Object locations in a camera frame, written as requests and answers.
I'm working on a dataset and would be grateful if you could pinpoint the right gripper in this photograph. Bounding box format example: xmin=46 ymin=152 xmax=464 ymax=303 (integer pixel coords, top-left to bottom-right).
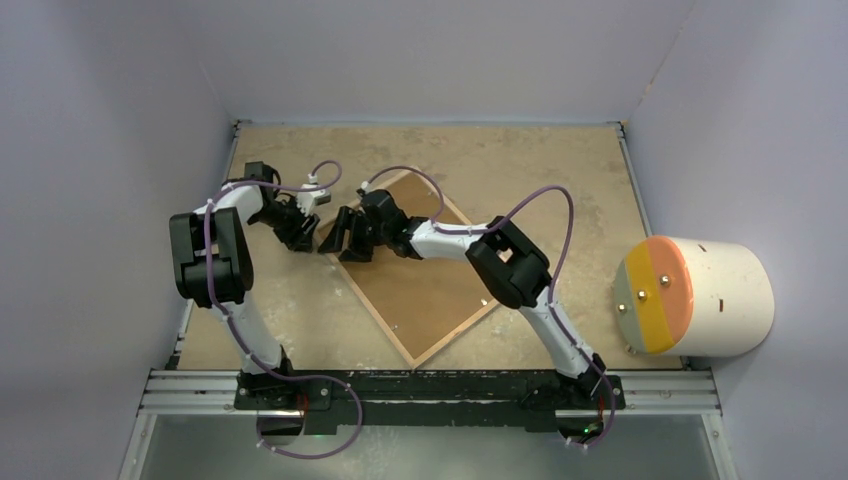
xmin=320 ymin=207 xmax=390 ymax=264

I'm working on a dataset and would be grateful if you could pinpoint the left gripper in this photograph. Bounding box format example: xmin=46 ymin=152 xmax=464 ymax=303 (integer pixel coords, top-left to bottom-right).
xmin=251 ymin=196 xmax=319 ymax=252

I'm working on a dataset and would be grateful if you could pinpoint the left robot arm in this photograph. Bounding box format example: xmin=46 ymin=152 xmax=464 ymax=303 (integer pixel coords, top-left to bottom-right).
xmin=168 ymin=162 xmax=331 ymax=409

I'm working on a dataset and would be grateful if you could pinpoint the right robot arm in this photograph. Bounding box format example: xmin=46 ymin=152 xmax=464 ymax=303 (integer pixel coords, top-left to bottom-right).
xmin=318 ymin=189 xmax=614 ymax=407

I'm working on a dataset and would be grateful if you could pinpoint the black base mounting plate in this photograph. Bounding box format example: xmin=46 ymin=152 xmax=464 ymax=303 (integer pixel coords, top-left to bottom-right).
xmin=234 ymin=369 xmax=624 ymax=438

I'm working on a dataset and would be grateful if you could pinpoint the white cylinder with orange face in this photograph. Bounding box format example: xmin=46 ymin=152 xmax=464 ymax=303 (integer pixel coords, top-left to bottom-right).
xmin=612 ymin=235 xmax=775 ymax=357

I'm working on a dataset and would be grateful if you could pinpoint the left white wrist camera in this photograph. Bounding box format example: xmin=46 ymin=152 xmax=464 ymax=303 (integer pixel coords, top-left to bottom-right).
xmin=296 ymin=184 xmax=331 ymax=216

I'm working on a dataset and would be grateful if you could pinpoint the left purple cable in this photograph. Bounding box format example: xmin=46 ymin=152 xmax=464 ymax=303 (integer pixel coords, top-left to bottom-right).
xmin=205 ymin=160 xmax=364 ymax=460

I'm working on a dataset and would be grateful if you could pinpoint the aluminium rail frame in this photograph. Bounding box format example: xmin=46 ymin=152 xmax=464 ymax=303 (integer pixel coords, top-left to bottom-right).
xmin=119 ymin=370 xmax=739 ymax=479

